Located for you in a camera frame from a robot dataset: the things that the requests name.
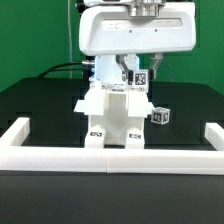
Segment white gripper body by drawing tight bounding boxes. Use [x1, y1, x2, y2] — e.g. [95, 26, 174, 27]
[79, 2, 196, 56]

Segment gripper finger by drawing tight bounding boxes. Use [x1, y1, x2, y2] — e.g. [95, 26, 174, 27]
[149, 53, 163, 80]
[116, 55, 133, 84]

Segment white chair seat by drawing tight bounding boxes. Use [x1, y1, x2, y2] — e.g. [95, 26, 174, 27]
[88, 99, 146, 147]

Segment white chair back frame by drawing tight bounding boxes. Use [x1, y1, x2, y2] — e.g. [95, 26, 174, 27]
[84, 82, 154, 118]

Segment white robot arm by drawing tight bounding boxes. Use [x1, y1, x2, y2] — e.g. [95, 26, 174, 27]
[79, 0, 196, 86]

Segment white tagged nut cube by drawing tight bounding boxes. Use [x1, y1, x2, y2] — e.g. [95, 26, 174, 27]
[151, 107, 170, 125]

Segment white base tag plate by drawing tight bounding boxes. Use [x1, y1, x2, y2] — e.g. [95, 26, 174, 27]
[74, 100, 86, 113]

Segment white U-shaped obstacle fence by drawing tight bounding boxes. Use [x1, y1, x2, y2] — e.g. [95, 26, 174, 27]
[0, 117, 224, 175]

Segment black power cables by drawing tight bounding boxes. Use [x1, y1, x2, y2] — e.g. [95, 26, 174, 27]
[37, 61, 96, 80]

